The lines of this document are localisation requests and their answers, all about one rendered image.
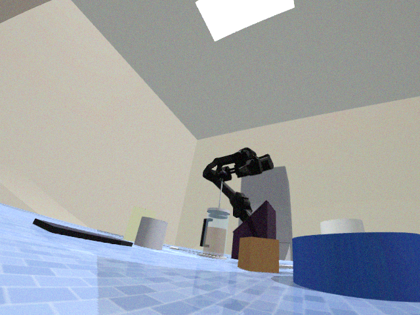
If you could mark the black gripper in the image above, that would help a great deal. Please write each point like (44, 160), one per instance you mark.
(251, 168)

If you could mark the blue cylinder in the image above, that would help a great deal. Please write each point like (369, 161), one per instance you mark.
(371, 265)

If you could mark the white rectangular block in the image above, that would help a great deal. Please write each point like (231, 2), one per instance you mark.
(136, 214)

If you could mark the brown cardboard box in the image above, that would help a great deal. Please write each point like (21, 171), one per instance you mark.
(259, 254)

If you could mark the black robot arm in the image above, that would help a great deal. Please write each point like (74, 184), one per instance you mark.
(239, 202)

